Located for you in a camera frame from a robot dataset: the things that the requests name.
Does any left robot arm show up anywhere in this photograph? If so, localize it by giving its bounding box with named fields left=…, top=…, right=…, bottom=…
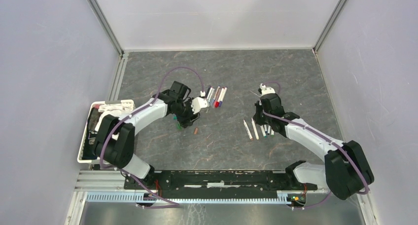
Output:
left=91, top=81, right=208, bottom=189

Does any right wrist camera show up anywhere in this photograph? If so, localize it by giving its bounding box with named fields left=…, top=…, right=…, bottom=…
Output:
left=258, top=83, right=276, bottom=97

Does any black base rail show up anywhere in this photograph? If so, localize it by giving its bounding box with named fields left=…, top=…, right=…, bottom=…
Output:
left=142, top=170, right=318, bottom=199

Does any white plastic basket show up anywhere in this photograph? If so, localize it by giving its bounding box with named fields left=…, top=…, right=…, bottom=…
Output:
left=77, top=100, right=135, bottom=165

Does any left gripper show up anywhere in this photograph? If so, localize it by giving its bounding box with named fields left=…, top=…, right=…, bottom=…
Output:
left=172, top=97, right=200, bottom=128

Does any red capped marker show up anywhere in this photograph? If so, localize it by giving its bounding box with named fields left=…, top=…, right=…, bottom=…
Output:
left=214, top=87, right=225, bottom=108

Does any brown capped white marker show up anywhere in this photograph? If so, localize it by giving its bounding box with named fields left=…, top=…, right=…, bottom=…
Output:
left=243, top=120, right=253, bottom=141

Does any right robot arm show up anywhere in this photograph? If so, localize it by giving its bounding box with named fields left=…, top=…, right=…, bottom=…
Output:
left=253, top=93, right=375, bottom=200

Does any purple capped marker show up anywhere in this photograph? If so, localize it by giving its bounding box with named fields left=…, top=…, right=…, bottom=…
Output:
left=218, top=87, right=228, bottom=108

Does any white cloth in basket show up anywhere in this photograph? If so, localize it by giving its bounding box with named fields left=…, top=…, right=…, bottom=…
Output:
left=98, top=102, right=135, bottom=117

